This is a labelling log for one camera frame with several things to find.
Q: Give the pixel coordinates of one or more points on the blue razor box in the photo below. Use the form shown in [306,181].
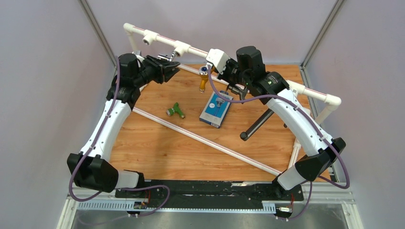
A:
[215,111]

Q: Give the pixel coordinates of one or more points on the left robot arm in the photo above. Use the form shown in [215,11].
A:
[90,168]

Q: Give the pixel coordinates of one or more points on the green plastic faucet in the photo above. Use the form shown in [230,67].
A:
[175,110]

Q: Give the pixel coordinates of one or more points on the dark grey short faucet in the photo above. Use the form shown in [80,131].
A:
[238,91]

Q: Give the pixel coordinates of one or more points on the chrome metal faucet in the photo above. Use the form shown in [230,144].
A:
[168,57]

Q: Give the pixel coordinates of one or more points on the white PVC pipe frame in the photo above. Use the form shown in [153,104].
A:
[332,102]

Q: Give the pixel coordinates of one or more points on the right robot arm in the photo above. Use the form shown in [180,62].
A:
[274,91]

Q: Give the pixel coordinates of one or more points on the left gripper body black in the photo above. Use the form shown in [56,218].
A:
[151,71]

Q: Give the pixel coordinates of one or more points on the dark grey long faucet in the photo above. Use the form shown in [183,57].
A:
[256,125]

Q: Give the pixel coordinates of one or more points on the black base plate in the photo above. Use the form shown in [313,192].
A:
[211,194]

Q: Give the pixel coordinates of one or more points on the aluminium frame rail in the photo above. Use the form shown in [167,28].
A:
[313,193]

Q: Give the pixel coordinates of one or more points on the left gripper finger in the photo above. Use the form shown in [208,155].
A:
[169,69]
[155,61]

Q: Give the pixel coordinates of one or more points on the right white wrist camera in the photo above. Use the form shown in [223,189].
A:
[218,59]

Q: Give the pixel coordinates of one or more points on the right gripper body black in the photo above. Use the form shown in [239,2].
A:
[231,75]

